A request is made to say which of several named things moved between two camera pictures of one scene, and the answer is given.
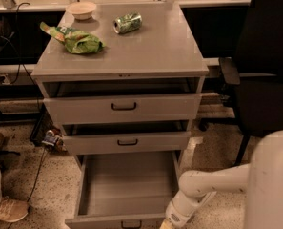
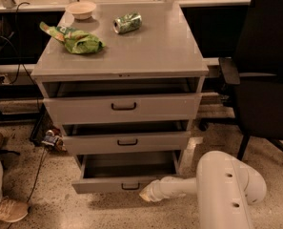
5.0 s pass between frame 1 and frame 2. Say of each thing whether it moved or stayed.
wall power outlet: stayed
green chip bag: stayed
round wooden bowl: stayed
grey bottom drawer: moved
